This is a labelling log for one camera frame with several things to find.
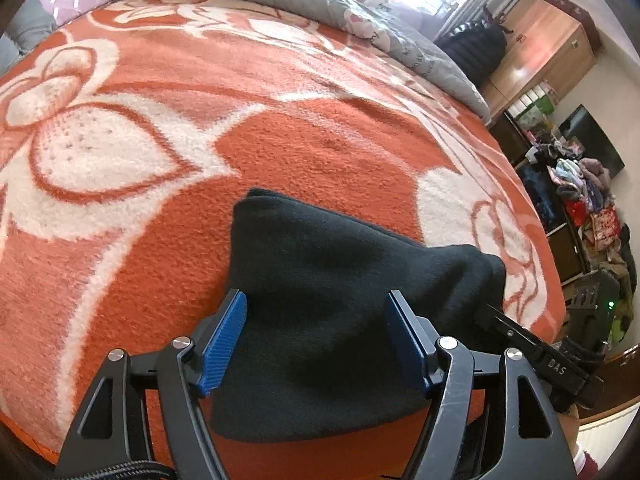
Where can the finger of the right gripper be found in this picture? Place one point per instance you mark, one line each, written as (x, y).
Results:
(502, 332)

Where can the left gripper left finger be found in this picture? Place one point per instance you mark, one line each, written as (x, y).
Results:
(110, 436)

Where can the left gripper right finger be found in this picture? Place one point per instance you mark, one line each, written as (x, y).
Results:
(521, 437)

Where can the black fleece pants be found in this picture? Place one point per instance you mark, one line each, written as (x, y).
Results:
(314, 358)

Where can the person right hand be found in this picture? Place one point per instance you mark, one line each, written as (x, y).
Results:
(570, 423)

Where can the pile of clothes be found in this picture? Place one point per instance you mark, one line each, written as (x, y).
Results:
(575, 191)

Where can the black jacket on rack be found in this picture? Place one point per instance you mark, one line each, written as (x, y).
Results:
(478, 46)

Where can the wooden wardrobe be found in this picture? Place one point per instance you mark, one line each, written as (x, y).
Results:
(551, 41)

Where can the orange white floral blanket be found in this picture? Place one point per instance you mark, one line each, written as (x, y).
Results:
(128, 137)

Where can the grey patterned duvet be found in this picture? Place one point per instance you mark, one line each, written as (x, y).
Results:
(401, 41)

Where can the pink grey pillow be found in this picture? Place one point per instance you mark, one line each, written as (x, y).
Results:
(34, 22)

